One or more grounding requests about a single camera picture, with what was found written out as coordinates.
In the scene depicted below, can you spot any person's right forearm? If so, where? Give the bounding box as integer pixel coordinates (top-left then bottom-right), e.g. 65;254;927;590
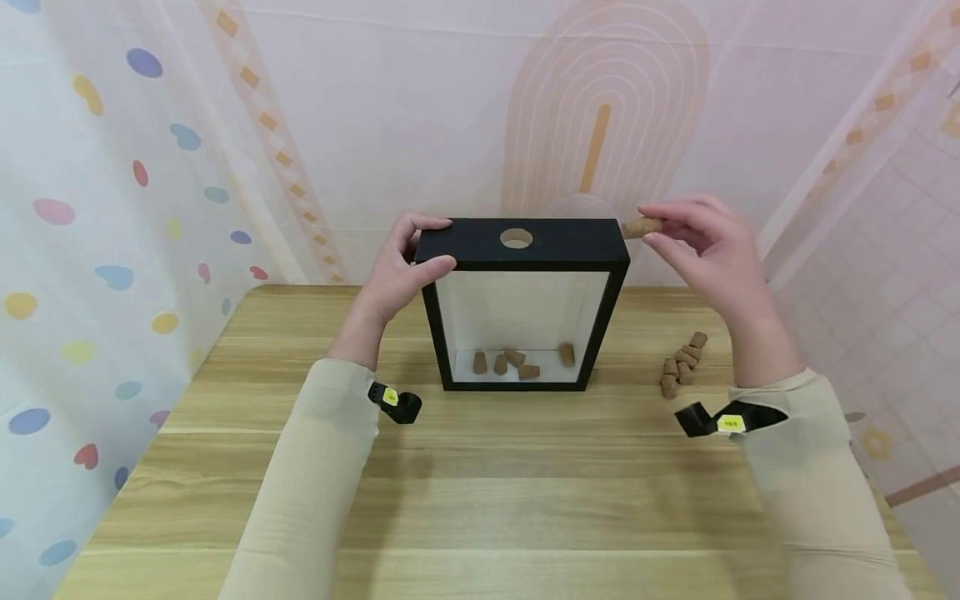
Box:
727;317;913;600

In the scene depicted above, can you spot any black shadow box frame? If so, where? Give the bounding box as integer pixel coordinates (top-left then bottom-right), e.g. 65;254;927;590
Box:
414;218;631;393

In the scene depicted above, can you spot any black wrist band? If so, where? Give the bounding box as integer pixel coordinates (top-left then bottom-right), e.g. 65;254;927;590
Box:
367;381;423;426
673;400;790;439

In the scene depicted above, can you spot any person's right hand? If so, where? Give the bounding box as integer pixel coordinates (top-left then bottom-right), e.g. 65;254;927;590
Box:
637;195;783;332

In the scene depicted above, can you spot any person's left hand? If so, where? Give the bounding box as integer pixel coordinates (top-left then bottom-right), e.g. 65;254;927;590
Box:
357;212;458;324

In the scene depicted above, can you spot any person's left forearm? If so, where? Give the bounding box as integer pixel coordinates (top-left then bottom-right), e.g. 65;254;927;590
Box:
217;312;393;600

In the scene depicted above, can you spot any pile of brown corks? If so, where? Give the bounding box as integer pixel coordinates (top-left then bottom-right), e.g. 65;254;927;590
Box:
660;331;709;399

